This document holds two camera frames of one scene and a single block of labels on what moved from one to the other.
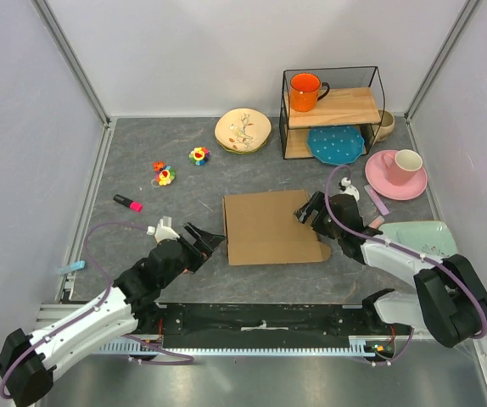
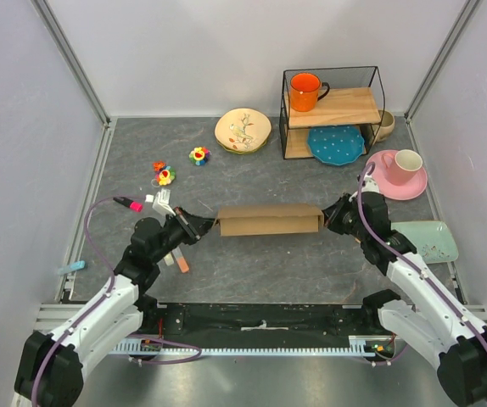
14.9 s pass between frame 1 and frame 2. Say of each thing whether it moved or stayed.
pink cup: stayed
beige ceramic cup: stayed
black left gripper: moved
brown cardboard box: moved
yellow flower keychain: stayed
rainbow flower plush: stayed
